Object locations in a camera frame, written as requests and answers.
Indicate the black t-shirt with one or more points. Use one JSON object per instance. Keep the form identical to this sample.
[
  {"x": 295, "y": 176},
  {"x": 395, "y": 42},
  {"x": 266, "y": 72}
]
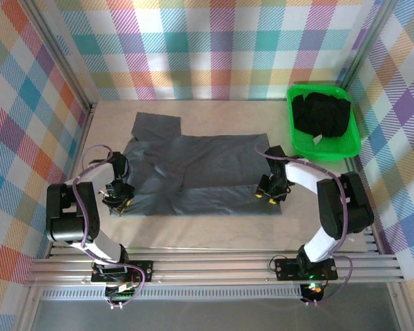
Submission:
[{"x": 321, "y": 113}]

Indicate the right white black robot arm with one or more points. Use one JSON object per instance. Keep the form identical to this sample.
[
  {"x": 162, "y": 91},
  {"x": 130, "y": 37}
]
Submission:
[{"x": 345, "y": 207}]

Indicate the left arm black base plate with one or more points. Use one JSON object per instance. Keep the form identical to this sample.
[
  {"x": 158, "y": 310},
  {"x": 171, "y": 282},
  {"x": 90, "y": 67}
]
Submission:
[{"x": 143, "y": 270}]

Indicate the aluminium rail beam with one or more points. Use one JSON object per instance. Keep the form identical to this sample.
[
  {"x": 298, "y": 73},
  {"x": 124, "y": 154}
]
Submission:
[{"x": 210, "y": 270}]

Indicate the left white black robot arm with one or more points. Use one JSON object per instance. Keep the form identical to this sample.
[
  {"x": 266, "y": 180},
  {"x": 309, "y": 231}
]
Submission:
[{"x": 72, "y": 213}]

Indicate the aluminium corner post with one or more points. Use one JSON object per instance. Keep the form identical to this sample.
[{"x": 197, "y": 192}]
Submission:
[
  {"x": 58, "y": 55},
  {"x": 365, "y": 45}
]

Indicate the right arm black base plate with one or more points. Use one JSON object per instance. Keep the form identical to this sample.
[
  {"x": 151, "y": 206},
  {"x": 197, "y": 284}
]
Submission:
[{"x": 284, "y": 269}]

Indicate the green plastic basket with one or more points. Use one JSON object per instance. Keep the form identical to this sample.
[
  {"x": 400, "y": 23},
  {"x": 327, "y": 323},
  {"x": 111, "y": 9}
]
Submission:
[{"x": 324, "y": 151}]

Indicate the white clothing tag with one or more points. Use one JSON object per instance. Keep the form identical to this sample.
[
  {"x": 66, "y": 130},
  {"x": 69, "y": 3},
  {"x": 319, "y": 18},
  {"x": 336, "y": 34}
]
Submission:
[{"x": 318, "y": 139}]

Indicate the grey t-shirt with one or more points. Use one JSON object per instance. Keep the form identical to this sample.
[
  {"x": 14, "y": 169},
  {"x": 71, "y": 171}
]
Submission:
[{"x": 214, "y": 165}]

